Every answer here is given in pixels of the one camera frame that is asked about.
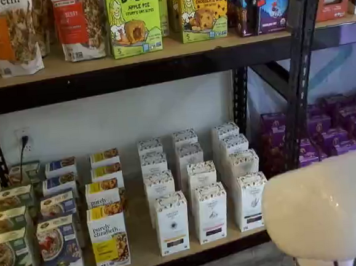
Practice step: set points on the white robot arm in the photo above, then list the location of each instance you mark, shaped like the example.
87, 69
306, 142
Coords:
322, 208

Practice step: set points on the white box pink strip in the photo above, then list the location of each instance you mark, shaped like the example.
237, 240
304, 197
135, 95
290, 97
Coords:
184, 137
189, 155
201, 174
211, 213

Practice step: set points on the white box yellow strip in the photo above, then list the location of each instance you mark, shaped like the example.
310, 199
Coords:
149, 146
173, 225
159, 183
153, 163

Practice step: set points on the white yellow granola box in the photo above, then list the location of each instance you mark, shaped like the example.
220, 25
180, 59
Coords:
102, 194
109, 240
106, 173
104, 157

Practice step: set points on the wooden shelf board with boxes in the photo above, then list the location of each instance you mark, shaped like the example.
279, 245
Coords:
139, 234

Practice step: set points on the green Bobo's apple pie box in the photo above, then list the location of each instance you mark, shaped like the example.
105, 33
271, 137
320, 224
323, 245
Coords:
133, 22

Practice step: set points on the yellow Bobo's peanut butter box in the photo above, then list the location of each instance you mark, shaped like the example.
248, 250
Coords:
202, 14

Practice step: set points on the blue cereal box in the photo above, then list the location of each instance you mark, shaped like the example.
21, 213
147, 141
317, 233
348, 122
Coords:
58, 185
58, 205
60, 167
61, 253

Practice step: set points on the wooden shelf board with snacks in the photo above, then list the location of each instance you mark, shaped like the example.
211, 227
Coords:
68, 69

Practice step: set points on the purple Zbar box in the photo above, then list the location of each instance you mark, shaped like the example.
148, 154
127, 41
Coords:
271, 11

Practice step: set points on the red granola bag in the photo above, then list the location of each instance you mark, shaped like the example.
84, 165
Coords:
77, 27

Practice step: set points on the brown granola bag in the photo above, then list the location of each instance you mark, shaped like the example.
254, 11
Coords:
42, 23

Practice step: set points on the orange granola bag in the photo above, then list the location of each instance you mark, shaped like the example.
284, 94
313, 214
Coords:
7, 38

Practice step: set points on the black metal shelf frame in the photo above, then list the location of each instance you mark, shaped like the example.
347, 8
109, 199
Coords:
100, 80

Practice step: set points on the white wall outlet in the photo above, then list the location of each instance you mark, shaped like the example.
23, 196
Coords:
27, 148

